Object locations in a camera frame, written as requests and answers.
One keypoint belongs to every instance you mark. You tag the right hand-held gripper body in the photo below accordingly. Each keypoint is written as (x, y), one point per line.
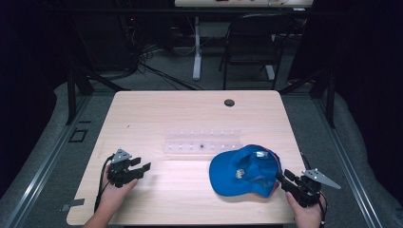
(305, 190)

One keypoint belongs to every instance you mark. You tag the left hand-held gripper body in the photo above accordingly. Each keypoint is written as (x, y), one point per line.
(121, 175)

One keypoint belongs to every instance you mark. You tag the blue baseball cap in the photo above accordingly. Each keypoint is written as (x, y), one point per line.
(240, 172)

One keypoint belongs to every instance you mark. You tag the person's left hand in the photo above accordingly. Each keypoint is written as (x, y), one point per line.
(115, 194)

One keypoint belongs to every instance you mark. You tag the person's right hand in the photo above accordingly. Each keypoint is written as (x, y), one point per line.
(305, 215)

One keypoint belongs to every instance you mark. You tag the grey tape strip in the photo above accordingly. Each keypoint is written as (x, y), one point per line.
(73, 204)

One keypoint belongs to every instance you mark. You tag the black tape square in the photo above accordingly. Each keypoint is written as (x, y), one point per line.
(78, 135)

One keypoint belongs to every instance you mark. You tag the clear plastic tray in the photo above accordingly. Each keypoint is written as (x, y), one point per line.
(202, 142)

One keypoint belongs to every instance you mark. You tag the black folding chair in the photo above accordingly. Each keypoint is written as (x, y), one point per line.
(253, 44)

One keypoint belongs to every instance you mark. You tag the white desk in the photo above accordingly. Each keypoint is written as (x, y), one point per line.
(221, 19)

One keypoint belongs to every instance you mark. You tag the aluminium floor rail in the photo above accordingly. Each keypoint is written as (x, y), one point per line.
(345, 164)
(41, 164)

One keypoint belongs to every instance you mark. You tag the black metal frame stand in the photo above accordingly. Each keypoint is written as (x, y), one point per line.
(323, 91)
(76, 91)

